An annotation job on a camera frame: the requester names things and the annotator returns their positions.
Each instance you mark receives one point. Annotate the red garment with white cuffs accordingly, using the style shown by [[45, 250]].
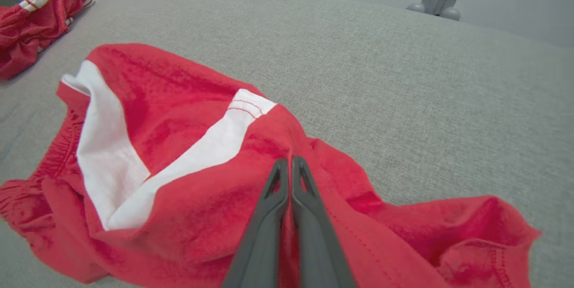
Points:
[[27, 37]]

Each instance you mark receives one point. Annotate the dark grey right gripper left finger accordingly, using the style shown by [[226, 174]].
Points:
[[260, 252]]

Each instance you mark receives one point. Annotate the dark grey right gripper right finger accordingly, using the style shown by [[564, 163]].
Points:
[[320, 252]]

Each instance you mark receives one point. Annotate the red shorts with white stripe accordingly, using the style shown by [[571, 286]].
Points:
[[179, 99]]

